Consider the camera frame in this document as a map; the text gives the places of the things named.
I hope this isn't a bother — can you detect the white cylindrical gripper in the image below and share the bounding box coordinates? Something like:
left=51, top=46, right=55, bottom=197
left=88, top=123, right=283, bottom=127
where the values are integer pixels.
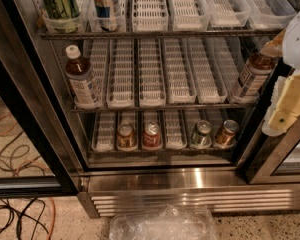
left=260, top=30, right=300, bottom=137

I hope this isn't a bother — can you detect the red coke can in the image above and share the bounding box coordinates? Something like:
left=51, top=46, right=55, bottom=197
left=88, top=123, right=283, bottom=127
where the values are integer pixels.
left=143, top=122, right=161, bottom=148

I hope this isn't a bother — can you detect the orange-brown soda can right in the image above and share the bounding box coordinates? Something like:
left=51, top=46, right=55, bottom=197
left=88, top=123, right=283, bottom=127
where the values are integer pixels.
left=215, top=119, right=239, bottom=148

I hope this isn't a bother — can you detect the right glass fridge door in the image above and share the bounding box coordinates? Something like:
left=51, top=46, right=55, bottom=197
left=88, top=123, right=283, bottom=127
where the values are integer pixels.
left=234, top=59, right=300, bottom=184

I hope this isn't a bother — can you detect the glass fridge door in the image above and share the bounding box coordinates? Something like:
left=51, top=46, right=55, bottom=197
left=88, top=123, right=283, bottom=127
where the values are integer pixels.
left=234, top=59, right=300, bottom=184
left=0, top=0, right=82, bottom=198

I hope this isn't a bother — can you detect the green soda can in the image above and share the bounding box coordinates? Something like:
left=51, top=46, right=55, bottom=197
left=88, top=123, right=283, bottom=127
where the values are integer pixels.
left=190, top=120, right=212, bottom=149

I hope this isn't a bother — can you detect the brown soda can left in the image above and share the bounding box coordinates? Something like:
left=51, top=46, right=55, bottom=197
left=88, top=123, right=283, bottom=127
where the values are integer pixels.
left=117, top=122, right=136, bottom=149

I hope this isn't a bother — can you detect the blue tan tall can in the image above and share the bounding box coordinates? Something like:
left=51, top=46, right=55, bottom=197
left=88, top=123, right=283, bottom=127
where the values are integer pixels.
left=93, top=0, right=121, bottom=32

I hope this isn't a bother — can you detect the green tall can top shelf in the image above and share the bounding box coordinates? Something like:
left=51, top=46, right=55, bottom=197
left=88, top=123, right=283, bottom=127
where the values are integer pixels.
left=43, top=0, right=80, bottom=33

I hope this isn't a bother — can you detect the left glass fridge door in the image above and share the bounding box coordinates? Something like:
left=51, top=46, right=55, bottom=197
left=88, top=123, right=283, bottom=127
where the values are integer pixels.
left=0, top=0, right=82, bottom=198

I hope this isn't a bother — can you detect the right tea bottle white cap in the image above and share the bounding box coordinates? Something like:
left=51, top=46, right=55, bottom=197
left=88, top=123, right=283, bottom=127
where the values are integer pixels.
left=232, top=50, right=278, bottom=101

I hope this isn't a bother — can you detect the tea bottle white cap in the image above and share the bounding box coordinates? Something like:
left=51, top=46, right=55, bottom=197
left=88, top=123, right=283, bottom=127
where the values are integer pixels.
left=65, top=45, right=101, bottom=109
left=232, top=50, right=278, bottom=101

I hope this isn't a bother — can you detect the clear plastic bag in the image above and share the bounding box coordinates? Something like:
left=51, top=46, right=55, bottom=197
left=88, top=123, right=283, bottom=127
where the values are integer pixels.
left=109, top=205, right=218, bottom=240

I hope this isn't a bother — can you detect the left tea bottle white cap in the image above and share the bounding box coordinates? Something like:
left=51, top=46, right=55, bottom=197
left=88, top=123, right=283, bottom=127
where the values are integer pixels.
left=65, top=45, right=101, bottom=109

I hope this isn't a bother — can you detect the middle wire shelf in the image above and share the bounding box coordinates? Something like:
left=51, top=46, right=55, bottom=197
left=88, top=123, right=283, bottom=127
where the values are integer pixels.
left=71, top=103, right=256, bottom=113

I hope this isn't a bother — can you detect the wire shelf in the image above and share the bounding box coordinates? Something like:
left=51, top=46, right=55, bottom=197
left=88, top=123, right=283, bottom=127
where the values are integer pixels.
left=71, top=103, right=256, bottom=113
left=39, top=29, right=281, bottom=40

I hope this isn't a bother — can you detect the top wire shelf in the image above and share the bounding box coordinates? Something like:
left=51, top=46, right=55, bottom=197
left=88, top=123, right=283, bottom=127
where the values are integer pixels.
left=39, top=29, right=281, bottom=40

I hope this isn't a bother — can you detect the orange cable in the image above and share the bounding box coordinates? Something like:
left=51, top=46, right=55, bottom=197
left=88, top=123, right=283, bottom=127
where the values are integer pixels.
left=0, top=112, right=57, bottom=240

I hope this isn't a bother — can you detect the black cable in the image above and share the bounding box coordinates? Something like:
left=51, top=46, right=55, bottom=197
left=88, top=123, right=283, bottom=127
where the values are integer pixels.
left=0, top=104, right=51, bottom=240

